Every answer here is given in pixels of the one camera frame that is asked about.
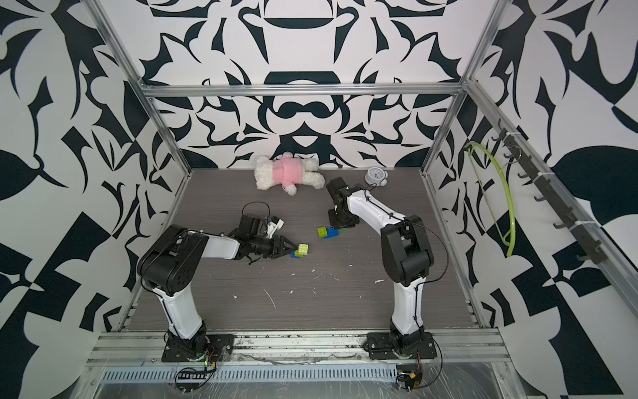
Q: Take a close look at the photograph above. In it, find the blue long lego brick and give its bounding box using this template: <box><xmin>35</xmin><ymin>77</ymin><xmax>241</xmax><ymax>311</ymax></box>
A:
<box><xmin>325</xmin><ymin>228</ymin><xmax>340</xmax><ymax>239</ymax></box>

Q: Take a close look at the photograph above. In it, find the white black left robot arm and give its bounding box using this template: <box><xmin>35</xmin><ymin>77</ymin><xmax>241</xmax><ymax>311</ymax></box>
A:
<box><xmin>137</xmin><ymin>214</ymin><xmax>299</xmax><ymax>346</ymax></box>

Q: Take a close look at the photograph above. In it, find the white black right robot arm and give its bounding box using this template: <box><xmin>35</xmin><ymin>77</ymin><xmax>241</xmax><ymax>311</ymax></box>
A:
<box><xmin>327</xmin><ymin>177</ymin><xmax>435</xmax><ymax>347</ymax></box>

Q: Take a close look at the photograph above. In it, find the white alarm clock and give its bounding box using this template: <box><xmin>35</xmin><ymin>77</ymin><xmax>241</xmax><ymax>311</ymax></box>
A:
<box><xmin>365</xmin><ymin>167</ymin><xmax>389</xmax><ymax>187</ymax></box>

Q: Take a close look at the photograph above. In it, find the white plush teddy pink shirt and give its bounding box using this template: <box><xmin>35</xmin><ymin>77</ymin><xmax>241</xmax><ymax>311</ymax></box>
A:
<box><xmin>254</xmin><ymin>152</ymin><xmax>325</xmax><ymax>196</ymax></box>

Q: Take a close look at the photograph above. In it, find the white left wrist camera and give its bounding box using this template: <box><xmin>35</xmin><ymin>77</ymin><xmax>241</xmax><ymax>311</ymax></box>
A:
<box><xmin>267</xmin><ymin>216</ymin><xmax>284</xmax><ymax>239</ymax></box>

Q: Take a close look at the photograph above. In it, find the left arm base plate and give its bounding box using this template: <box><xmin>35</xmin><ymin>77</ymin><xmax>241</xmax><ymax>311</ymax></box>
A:
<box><xmin>161</xmin><ymin>332</ymin><xmax>235</xmax><ymax>363</ymax></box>

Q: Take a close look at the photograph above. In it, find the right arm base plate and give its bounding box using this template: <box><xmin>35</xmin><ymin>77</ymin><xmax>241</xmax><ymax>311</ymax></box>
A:
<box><xmin>362</xmin><ymin>331</ymin><xmax>438</xmax><ymax>360</ymax></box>

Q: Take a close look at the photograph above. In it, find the black connector left cable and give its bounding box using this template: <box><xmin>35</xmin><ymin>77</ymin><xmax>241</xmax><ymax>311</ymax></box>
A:
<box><xmin>173</xmin><ymin>367</ymin><xmax>213</xmax><ymax>392</ymax></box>

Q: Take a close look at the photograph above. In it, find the black connector cable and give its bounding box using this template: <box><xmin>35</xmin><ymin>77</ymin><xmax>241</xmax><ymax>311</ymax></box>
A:
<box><xmin>395</xmin><ymin>367</ymin><xmax>425</xmax><ymax>391</ymax></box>
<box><xmin>173</xmin><ymin>367</ymin><xmax>213</xmax><ymax>392</ymax></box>

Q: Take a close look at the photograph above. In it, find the black connector right cable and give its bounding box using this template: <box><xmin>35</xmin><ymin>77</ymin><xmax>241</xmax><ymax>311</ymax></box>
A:
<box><xmin>395</xmin><ymin>367</ymin><xmax>425</xmax><ymax>391</ymax></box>

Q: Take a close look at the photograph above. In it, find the black wall hook rack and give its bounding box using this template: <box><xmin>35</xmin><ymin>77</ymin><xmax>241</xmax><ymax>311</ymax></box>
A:
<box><xmin>493</xmin><ymin>120</ymin><xmax>608</xmax><ymax>264</ymax></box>

